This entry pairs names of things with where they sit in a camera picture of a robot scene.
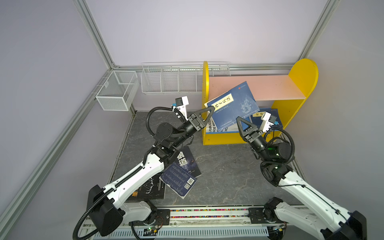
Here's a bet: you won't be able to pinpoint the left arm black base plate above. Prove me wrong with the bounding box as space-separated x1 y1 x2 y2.
134 209 171 226

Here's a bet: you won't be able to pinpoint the white wire divider rack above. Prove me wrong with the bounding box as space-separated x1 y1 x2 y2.
140 61 232 95

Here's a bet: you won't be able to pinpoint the yellow pink blue bookshelf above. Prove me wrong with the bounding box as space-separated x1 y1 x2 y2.
202 59 319 130

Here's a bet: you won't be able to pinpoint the white Spanish text book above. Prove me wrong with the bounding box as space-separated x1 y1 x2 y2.
206 118 230 134

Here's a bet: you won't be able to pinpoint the aluminium mounting rail frame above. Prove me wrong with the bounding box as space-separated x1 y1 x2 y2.
77 204 338 240

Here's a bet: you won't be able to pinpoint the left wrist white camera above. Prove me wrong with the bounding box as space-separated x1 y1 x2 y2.
172 96 189 118

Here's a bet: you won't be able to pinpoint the navy book with QR code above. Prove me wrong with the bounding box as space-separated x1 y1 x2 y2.
160 163 198 199

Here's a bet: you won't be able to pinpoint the blue Lunyu book yellow label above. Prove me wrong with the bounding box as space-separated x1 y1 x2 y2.
251 108 284 132

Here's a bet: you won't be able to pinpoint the black book gold characters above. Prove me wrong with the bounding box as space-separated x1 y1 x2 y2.
127 173 166 202

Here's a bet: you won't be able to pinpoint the white mesh box basket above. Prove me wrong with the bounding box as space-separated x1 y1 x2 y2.
96 71 139 112

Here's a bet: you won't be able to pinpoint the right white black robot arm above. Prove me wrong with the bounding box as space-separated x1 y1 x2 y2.
236 117 368 240

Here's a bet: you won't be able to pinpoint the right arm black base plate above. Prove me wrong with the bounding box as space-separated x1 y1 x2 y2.
248 207 283 224

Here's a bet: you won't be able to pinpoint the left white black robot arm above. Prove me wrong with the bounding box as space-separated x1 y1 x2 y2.
72 106 215 240

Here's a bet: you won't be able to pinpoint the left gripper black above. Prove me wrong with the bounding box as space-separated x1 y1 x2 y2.
171 106 215 149

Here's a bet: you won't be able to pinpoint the black book white characters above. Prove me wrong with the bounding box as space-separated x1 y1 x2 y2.
176 147 201 178

